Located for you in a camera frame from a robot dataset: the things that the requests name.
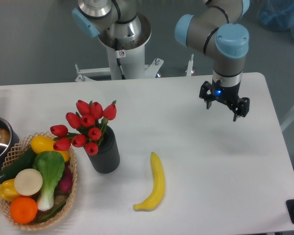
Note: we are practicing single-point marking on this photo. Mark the yellow banana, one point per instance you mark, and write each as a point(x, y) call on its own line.
point(159, 186)

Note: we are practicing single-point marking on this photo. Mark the white round radish slice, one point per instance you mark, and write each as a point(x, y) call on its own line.
point(28, 182)

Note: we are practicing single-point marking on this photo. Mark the red tulip bouquet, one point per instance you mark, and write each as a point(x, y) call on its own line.
point(90, 121)

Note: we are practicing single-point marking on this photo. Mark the dark grey ribbed vase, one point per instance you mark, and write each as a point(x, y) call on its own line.
point(108, 158)

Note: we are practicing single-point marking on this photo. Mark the green cucumber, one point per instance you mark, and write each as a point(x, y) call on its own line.
point(25, 161)

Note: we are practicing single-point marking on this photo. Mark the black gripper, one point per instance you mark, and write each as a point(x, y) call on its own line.
point(228, 96)

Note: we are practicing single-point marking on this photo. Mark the orange fruit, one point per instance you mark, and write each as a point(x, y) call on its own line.
point(23, 210)

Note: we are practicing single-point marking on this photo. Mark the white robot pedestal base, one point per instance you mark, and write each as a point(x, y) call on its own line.
point(125, 47)

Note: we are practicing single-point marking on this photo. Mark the purple red onion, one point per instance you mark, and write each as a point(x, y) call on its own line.
point(66, 182)

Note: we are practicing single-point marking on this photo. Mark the woven wicker basket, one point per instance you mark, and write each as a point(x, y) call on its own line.
point(63, 195)

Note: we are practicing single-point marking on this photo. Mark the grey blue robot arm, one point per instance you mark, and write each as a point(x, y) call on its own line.
point(216, 34)

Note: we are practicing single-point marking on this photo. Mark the yellow bell pepper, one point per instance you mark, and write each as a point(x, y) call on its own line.
point(8, 191)

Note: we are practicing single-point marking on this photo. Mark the blue plastic bag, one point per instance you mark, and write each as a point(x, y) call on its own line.
point(277, 15)

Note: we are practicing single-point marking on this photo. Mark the green bok choy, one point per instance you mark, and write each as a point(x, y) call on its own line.
point(50, 165)

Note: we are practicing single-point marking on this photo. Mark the green chili pepper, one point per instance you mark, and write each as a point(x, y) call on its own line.
point(52, 213)

